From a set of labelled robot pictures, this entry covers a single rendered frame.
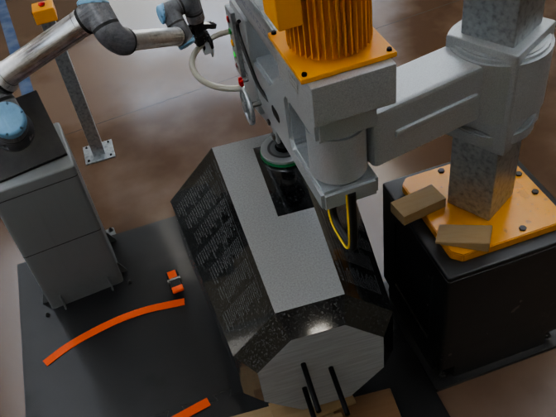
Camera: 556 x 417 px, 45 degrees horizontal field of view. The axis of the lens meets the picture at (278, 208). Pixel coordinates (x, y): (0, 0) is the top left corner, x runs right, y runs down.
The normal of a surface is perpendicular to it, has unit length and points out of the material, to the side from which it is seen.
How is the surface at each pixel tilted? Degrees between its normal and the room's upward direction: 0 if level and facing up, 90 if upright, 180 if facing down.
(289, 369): 90
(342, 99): 90
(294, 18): 90
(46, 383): 0
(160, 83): 0
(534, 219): 0
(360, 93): 90
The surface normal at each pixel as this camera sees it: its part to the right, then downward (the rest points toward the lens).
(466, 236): -0.30, -0.73
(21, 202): 0.40, 0.61
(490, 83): -0.36, 0.68
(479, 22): -0.66, 0.58
